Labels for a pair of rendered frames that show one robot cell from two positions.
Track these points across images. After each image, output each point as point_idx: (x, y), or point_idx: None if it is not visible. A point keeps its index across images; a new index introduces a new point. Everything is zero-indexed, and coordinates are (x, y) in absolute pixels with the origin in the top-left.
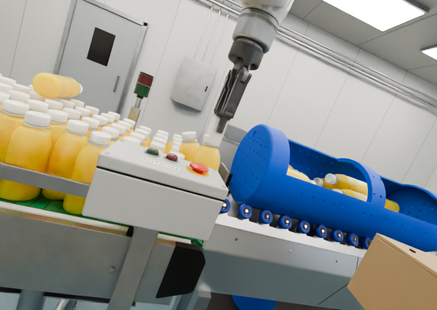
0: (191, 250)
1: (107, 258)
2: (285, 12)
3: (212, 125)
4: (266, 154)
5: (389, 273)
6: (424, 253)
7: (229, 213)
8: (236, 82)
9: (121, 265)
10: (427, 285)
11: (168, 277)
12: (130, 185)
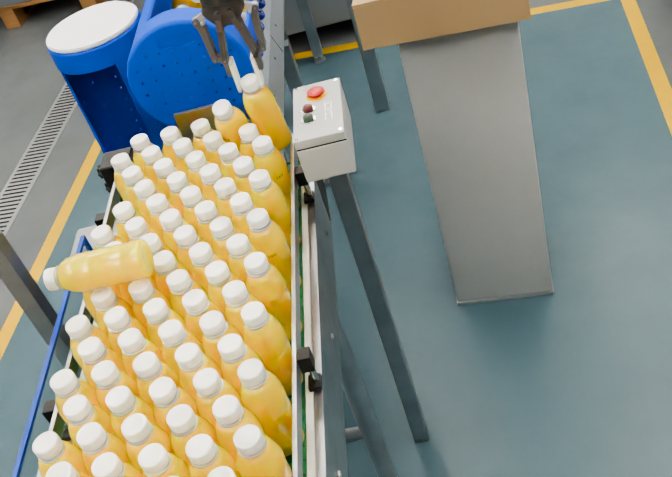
0: None
1: (322, 230)
2: None
3: (236, 73)
4: (227, 44)
5: (376, 18)
6: None
7: None
8: (257, 17)
9: (323, 224)
10: (392, 5)
11: (323, 197)
12: (347, 130)
